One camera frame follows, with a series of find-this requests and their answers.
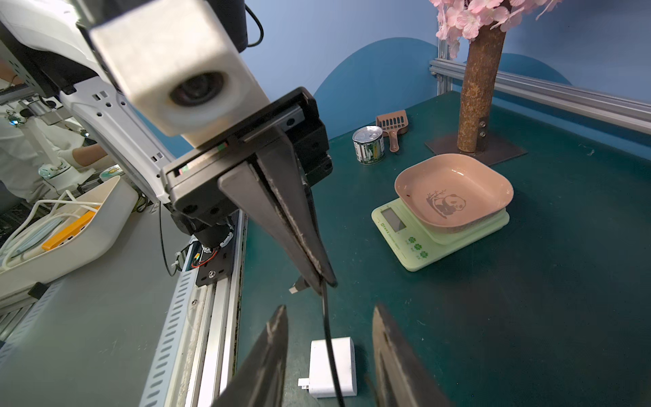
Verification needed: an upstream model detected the silver tin can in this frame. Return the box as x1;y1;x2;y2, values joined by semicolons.
352;125;385;164

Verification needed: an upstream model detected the brown litter scoop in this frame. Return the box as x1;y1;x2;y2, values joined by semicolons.
376;110;409;154

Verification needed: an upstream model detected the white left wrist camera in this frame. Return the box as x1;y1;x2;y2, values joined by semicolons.
89;1;270;148

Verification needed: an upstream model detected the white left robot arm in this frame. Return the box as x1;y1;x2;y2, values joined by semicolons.
1;1;337;293

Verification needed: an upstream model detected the pink cherry blossom tree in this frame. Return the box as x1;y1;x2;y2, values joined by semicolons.
427;0;557;166

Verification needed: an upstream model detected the pink panda dish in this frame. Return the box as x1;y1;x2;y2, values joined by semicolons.
394;154;514;232

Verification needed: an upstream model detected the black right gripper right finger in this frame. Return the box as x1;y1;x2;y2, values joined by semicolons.
372;304;452;406

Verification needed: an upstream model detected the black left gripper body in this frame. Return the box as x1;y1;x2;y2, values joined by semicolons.
161;86;334;235

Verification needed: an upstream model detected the white usb charger adapter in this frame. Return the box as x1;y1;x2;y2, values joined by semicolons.
297;336;358;399

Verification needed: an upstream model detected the black usb cable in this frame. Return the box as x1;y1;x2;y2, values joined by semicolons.
288;276;347;407

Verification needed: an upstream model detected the aluminium frame rail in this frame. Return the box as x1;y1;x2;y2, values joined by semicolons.
430;38;650;139

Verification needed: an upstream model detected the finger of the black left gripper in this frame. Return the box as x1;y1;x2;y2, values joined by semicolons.
217;162;322;295
257;135;337;287

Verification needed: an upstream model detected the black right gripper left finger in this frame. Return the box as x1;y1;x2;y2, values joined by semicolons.
212;305;288;406

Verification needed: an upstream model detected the green electronic scale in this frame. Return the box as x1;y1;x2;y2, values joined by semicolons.
371;198;510;272

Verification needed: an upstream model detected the slotted aluminium base rail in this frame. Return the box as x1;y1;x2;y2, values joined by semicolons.
139;212;247;406

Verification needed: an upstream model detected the white tray with cables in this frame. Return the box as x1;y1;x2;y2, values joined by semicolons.
1;176;138;298

